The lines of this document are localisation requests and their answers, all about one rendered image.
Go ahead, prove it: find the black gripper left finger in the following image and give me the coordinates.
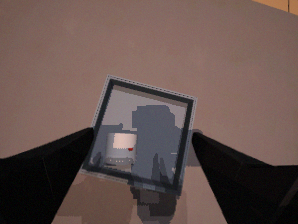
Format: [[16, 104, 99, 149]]
[[0, 127, 94, 224]]

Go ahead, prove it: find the grey cylinder with two slots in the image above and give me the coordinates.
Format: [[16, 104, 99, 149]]
[[104, 133, 138, 165]]

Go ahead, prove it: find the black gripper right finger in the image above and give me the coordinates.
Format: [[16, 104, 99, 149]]
[[192, 132, 298, 224]]

